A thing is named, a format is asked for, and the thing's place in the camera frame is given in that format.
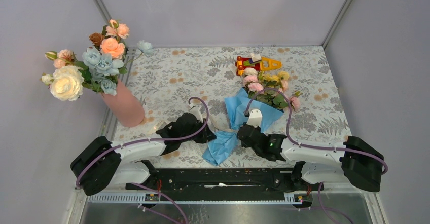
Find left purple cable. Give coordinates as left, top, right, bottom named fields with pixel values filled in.
left=75, top=97, right=210, bottom=188

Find colourful toy block car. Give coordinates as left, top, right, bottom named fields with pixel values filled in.
left=235, top=53, right=282, bottom=76

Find flowers in vase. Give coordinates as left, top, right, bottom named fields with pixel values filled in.
left=40, top=19, right=155, bottom=102

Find pink ceramic vase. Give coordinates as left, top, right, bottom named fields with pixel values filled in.
left=102, top=81, right=145, bottom=127

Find blue paper bouquet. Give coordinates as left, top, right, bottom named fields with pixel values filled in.
left=202, top=68, right=301, bottom=166

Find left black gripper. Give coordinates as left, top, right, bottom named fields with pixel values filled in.
left=180, top=118, right=216, bottom=143

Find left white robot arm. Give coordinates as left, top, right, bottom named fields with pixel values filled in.
left=70, top=105, right=216, bottom=196

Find cream ribbon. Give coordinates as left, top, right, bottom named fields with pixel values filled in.
left=145, top=118, right=235, bottom=135

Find purple cable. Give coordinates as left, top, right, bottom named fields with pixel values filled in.
left=75, top=97, right=210, bottom=188
left=244, top=88, right=389, bottom=175

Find floral patterned table mat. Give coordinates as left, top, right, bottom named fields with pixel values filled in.
left=112, top=46, right=363, bottom=169

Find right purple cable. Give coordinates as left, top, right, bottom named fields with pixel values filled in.
left=244, top=88, right=389, bottom=175

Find white slotted cable duct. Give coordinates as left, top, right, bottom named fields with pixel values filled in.
left=88, top=189, right=313, bottom=207

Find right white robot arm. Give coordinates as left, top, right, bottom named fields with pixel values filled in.
left=237, top=109, right=387, bottom=193

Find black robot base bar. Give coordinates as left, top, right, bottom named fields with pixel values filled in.
left=125, top=165, right=318, bottom=197

